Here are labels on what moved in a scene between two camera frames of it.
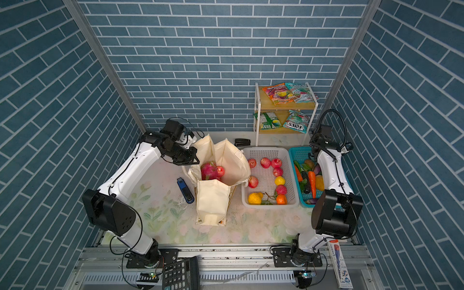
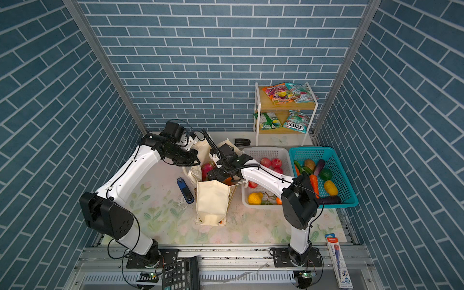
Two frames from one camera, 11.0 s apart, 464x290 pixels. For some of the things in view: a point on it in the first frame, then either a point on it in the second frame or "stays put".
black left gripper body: [182, 155] stays put
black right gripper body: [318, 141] -> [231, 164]
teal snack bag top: [300, 92] stays put
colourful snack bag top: [278, 93] stays put
